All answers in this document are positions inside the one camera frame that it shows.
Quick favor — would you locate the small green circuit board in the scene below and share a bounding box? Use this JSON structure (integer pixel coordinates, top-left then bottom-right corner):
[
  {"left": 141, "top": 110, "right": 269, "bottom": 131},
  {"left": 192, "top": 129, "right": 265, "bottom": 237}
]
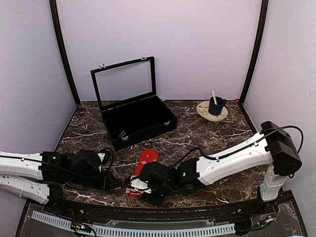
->
[{"left": 71, "top": 222, "right": 92, "bottom": 234}]

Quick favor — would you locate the left black frame post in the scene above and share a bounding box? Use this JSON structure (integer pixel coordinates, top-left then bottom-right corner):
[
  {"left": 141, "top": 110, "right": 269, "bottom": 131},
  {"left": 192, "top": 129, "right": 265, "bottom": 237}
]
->
[{"left": 49, "top": 0, "right": 81, "bottom": 106}]

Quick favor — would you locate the red and beige sock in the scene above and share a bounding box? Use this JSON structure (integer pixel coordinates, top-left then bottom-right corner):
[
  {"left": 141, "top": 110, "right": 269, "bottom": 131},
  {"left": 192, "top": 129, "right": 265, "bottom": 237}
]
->
[{"left": 126, "top": 149, "right": 159, "bottom": 198}]

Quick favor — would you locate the wooden stick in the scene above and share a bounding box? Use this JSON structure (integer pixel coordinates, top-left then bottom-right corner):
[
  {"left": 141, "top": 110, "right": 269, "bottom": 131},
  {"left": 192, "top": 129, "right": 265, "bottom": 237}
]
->
[{"left": 212, "top": 90, "right": 217, "bottom": 105}]

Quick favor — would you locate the right black frame post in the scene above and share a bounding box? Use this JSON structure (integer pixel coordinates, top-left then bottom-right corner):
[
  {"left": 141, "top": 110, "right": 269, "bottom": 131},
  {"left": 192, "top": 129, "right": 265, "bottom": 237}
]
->
[{"left": 239, "top": 0, "right": 269, "bottom": 105}]

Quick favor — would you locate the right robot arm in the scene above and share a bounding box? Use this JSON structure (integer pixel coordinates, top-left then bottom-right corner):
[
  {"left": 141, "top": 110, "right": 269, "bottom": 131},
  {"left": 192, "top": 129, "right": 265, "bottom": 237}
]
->
[{"left": 130, "top": 121, "right": 302, "bottom": 214}]

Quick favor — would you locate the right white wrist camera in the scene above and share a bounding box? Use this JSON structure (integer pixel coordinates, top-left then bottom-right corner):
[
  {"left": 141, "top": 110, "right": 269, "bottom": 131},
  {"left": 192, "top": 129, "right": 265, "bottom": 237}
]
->
[{"left": 127, "top": 176, "right": 152, "bottom": 194}]

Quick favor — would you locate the white slotted cable duct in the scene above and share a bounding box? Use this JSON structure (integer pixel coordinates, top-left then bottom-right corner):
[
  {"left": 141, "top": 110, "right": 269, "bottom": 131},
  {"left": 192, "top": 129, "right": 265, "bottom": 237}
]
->
[{"left": 31, "top": 211, "right": 236, "bottom": 237}]

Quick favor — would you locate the black front rail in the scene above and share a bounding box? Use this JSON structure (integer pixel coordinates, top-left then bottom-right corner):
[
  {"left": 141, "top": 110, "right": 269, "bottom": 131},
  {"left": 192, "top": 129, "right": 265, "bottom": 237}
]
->
[{"left": 27, "top": 191, "right": 294, "bottom": 223}]

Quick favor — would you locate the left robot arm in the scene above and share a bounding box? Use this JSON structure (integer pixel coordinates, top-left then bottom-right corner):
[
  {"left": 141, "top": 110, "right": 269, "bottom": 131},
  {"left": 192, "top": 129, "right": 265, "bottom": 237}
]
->
[{"left": 0, "top": 148, "right": 120, "bottom": 215}]

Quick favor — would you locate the black frame post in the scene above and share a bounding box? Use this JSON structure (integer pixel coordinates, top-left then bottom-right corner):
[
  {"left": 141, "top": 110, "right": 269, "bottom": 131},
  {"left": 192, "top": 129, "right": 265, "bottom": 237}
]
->
[
  {"left": 49, "top": 0, "right": 81, "bottom": 106},
  {"left": 239, "top": 0, "right": 269, "bottom": 105}
]

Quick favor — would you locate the beige ceramic saucer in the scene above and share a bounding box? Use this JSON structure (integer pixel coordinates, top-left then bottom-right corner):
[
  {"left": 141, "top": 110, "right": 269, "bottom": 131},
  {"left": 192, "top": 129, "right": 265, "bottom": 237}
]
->
[{"left": 196, "top": 100, "right": 229, "bottom": 122}]

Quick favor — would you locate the dark blue mug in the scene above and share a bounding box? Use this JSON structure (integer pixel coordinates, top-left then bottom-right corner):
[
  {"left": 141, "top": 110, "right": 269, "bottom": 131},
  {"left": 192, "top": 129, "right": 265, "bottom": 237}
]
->
[{"left": 208, "top": 96, "right": 227, "bottom": 116}]

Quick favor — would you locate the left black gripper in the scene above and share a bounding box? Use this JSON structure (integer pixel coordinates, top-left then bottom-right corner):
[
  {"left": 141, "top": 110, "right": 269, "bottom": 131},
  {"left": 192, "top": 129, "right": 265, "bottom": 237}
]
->
[{"left": 68, "top": 170, "right": 119, "bottom": 191}]

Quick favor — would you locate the black display case box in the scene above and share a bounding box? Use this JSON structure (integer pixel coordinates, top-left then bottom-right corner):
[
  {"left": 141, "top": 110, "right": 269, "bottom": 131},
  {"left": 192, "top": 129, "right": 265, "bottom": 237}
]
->
[{"left": 90, "top": 56, "right": 178, "bottom": 151}]

